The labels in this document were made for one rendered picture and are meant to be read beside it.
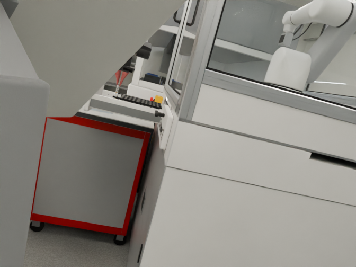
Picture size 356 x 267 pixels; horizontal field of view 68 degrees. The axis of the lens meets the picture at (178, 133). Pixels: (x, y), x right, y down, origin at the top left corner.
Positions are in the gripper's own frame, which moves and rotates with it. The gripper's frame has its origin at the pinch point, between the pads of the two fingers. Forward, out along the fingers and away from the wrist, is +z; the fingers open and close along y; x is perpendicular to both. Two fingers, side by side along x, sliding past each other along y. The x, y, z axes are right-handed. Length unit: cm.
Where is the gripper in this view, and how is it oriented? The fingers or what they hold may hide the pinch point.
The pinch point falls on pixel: (118, 83)
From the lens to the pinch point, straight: 125.3
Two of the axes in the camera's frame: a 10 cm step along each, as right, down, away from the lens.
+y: -9.5, -2.8, -1.3
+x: 0.4, 2.9, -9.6
